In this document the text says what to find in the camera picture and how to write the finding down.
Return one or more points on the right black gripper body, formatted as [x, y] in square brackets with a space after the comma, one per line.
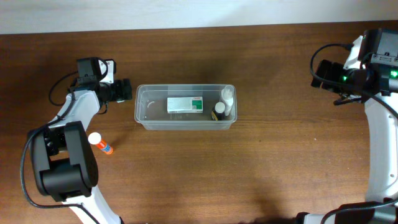
[321, 73]

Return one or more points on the white spray bottle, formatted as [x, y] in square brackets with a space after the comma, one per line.
[227, 97]

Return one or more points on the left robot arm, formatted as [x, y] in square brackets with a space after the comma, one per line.
[63, 162]

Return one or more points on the orange tube white cap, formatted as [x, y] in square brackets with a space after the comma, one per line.
[97, 140]

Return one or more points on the clear plastic container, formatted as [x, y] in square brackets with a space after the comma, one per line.
[151, 107]

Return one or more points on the dark bottle white cap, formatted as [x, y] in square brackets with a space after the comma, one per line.
[218, 112]

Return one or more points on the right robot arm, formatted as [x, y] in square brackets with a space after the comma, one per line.
[378, 53]

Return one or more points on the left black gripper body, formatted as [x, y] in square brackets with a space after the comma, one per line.
[126, 89]

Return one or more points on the white green medicine box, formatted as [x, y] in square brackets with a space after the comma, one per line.
[185, 105]

